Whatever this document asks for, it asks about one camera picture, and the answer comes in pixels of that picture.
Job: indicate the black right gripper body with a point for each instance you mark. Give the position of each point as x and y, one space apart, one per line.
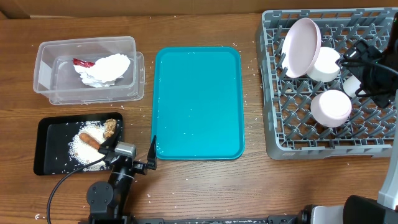
379 86

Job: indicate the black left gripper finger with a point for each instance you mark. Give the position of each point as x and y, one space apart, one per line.
152 157
110 144

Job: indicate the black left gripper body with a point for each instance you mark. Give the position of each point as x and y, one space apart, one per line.
137 167

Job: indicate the orange carrot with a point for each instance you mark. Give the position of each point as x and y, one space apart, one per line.
89 140

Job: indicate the brown food scrap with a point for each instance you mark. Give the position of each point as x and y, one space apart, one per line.
110 127

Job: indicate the white plastic cup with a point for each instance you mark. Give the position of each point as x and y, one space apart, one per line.
351 85

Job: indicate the cream bowl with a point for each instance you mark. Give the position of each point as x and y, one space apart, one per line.
325 68

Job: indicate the white napkin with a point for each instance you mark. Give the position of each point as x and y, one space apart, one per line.
105 72

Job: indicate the large pink plate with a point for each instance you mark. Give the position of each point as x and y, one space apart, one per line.
301 48

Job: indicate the red snack wrapper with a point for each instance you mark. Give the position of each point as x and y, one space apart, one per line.
83 63

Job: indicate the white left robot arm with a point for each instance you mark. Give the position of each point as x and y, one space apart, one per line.
107 199

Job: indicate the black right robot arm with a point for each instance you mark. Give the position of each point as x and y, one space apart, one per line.
363 210

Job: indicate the pile of white rice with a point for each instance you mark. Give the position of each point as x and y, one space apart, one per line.
83 153

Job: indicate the black tray bin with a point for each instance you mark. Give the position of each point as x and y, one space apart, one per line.
55 136

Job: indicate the teal plastic tray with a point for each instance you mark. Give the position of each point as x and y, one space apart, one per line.
197 111

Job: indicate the clear plastic bin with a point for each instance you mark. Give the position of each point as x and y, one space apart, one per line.
56 78

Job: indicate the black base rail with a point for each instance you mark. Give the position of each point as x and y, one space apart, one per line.
272 219

